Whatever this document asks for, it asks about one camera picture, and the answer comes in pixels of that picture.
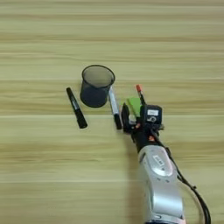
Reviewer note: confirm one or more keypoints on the black mesh pen cup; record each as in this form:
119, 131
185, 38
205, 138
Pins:
94, 93

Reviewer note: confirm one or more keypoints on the black marker pen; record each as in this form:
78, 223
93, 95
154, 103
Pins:
76, 108

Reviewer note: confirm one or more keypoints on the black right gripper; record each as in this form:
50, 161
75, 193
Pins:
143, 135

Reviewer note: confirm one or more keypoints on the black box with white label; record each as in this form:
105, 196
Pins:
152, 114

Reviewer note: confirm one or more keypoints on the green rectangular block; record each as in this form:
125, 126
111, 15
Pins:
135, 105

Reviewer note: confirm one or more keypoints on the white marker with black cap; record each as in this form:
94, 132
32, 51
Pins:
114, 106

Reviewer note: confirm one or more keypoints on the black marker with red cap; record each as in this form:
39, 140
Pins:
139, 90

